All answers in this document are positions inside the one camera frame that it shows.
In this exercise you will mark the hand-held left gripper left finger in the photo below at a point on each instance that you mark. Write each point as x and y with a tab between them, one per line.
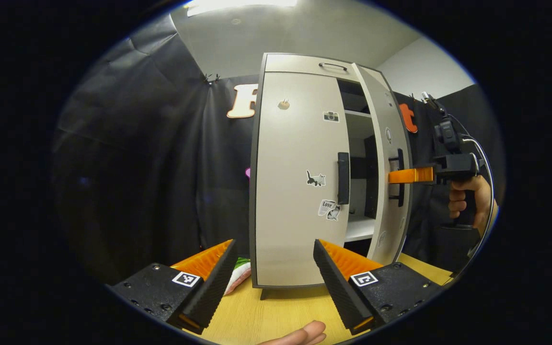
213	292

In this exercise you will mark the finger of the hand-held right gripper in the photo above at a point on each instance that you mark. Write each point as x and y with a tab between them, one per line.
410	175

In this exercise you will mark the pink white plush item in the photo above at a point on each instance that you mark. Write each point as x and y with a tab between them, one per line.
237	280

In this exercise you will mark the black backdrop cloth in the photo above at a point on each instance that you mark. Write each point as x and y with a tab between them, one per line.
151	167

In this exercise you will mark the beige double-door shoe cabinet body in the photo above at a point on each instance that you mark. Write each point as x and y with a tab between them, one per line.
304	63

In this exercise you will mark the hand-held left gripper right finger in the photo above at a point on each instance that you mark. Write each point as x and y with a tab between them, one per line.
336	287

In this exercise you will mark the ceiling light panel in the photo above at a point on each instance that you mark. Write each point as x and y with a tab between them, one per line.
237	5

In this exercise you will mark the green striped toy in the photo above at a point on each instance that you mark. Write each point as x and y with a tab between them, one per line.
243	262

